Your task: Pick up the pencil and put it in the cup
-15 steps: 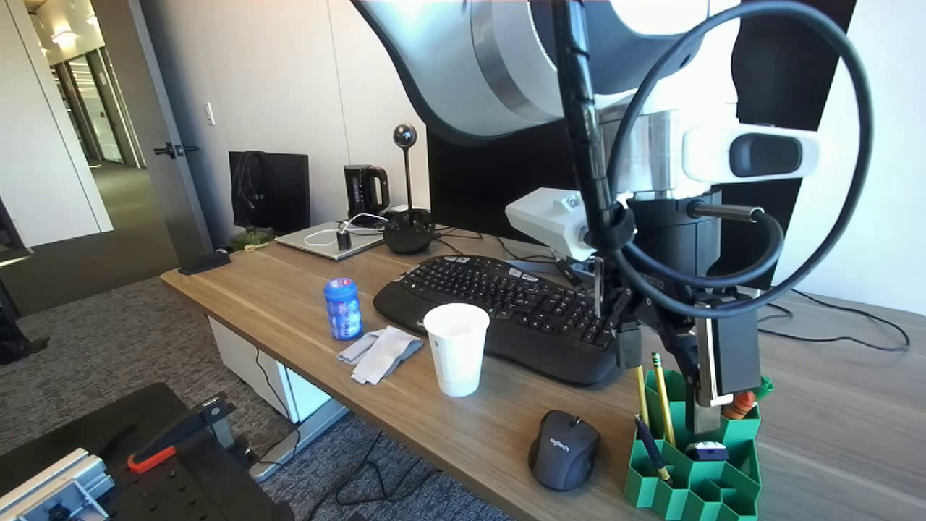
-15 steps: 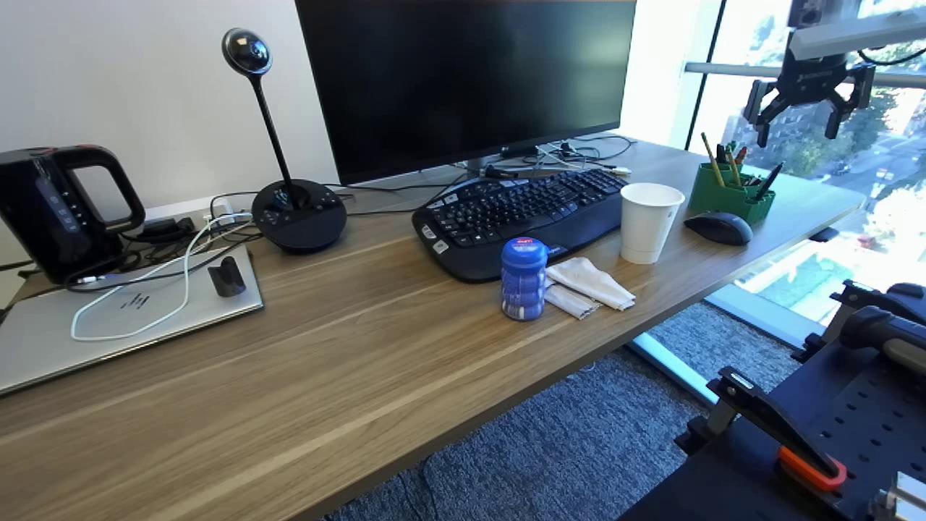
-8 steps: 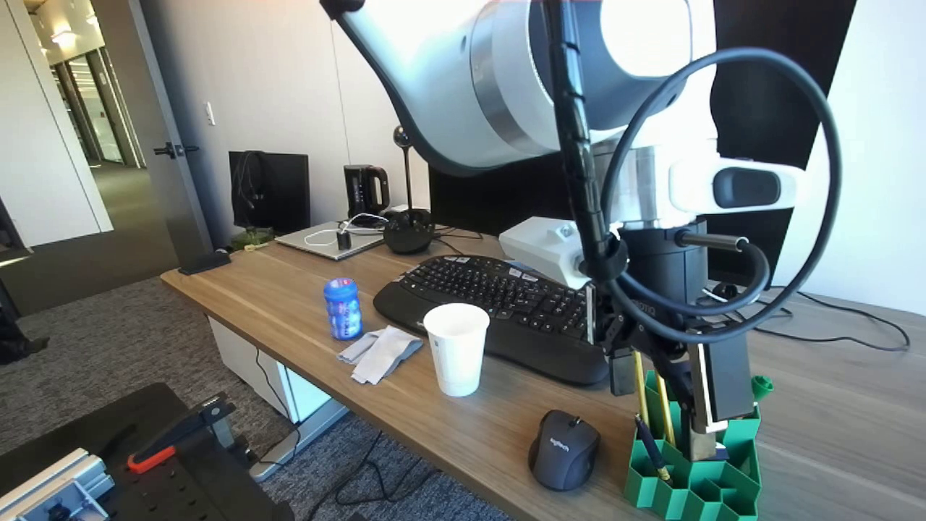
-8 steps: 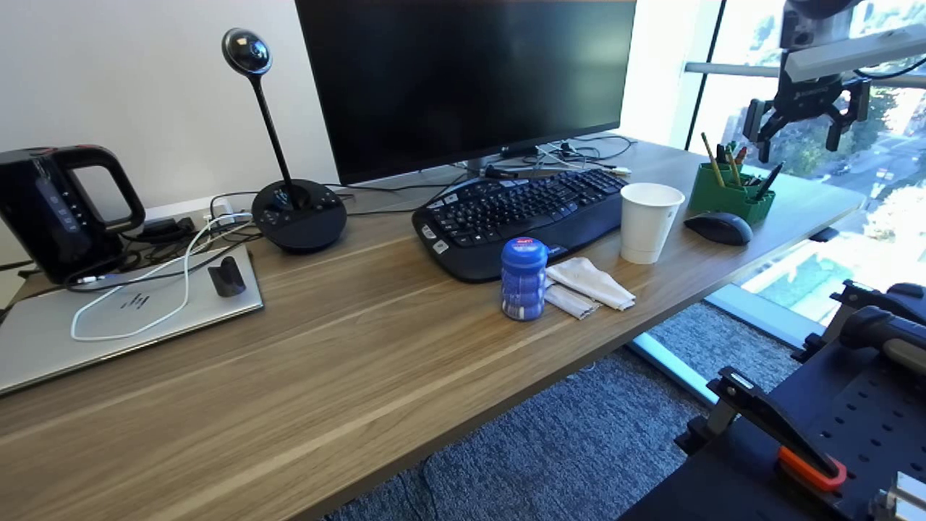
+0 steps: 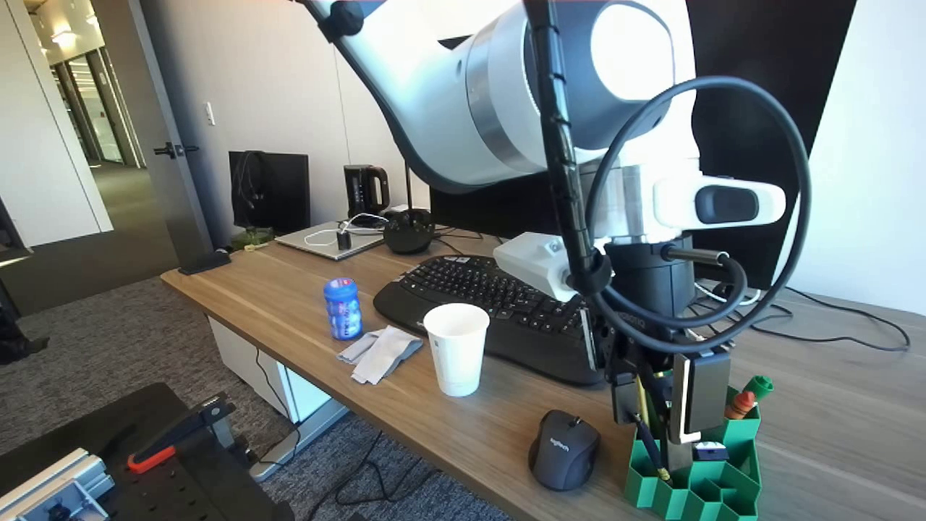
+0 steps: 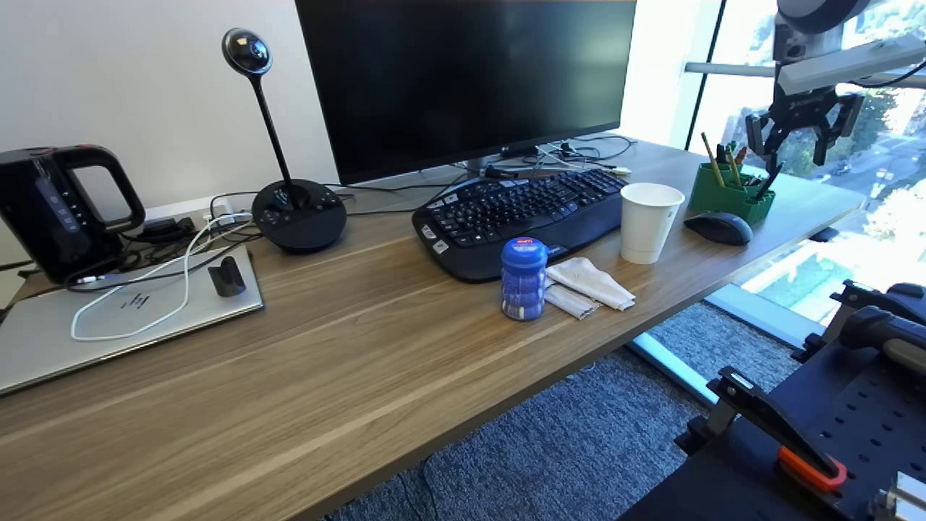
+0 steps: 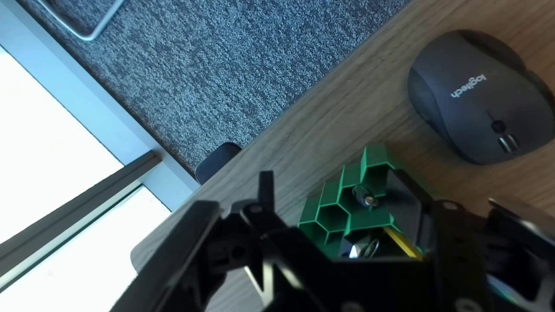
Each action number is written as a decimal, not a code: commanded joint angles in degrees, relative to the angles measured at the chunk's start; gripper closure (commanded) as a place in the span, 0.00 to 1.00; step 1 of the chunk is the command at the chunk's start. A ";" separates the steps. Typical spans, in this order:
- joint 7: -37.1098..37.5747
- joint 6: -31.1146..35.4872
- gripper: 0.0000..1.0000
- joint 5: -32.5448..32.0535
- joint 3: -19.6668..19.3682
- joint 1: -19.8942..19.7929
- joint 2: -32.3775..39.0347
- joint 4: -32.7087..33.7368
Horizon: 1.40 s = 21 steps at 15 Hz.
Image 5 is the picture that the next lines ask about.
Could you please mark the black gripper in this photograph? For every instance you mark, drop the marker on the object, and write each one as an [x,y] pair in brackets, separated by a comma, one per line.
[648,351]

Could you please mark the long yellow pencil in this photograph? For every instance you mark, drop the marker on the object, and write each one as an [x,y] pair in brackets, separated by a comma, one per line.
[644,422]

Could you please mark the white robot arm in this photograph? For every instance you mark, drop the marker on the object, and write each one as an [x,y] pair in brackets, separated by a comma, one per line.
[463,104]

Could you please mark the white paper cup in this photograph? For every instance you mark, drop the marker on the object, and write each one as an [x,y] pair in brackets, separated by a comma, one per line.
[459,351]

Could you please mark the dark blue pen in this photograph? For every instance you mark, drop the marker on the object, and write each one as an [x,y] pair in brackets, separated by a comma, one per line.
[656,455]

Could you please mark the dark grey computer mouse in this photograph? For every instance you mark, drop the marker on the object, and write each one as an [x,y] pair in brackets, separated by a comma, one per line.
[564,451]

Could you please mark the small orange green toy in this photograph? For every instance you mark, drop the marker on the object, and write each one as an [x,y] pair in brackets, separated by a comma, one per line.
[742,403]

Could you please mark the green honeycomb pen holder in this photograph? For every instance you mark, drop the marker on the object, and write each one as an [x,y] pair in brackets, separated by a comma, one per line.
[676,495]

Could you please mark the black computer keyboard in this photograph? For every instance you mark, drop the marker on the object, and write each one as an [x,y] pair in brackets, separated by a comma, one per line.
[481,298]

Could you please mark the large white paper packet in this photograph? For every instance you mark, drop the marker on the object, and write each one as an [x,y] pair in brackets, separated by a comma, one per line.
[389,353]

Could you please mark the black webcam on stand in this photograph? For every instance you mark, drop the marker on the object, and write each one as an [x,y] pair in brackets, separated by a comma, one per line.
[410,231]

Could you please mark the small white paper packet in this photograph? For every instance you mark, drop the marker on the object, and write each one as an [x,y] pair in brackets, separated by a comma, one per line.
[355,348]

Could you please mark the blue gum container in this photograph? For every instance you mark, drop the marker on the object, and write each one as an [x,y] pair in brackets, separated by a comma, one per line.
[342,309]

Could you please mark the small black adapter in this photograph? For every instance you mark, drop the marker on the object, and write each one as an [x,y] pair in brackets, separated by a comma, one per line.
[342,237]

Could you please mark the white desk foot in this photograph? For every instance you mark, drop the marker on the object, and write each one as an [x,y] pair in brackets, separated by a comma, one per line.
[300,437]

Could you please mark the black electric kettle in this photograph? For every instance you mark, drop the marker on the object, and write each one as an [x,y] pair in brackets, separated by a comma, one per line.
[366,191]

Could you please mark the silver closed laptop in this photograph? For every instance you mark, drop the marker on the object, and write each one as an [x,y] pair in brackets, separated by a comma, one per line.
[319,244]

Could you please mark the black computer monitor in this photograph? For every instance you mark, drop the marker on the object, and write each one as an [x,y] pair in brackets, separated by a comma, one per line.
[761,57]

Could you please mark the white drawer cabinet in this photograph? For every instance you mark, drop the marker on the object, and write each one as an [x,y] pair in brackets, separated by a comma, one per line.
[261,376]

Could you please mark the black framed panel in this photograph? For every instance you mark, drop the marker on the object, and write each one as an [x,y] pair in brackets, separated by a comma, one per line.
[271,191]

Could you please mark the orange black clamp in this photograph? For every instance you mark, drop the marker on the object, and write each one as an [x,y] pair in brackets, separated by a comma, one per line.
[159,451]

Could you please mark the grey door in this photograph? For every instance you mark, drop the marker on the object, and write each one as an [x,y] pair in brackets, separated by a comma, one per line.
[164,88]

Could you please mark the aluminium extrusion bar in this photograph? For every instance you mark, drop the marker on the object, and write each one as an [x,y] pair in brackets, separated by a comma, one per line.
[48,487]

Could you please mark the black equipment stand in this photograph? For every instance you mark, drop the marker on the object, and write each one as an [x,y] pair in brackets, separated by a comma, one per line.
[13,334]

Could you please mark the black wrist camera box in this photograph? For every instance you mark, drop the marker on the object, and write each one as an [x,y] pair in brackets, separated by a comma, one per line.
[706,395]

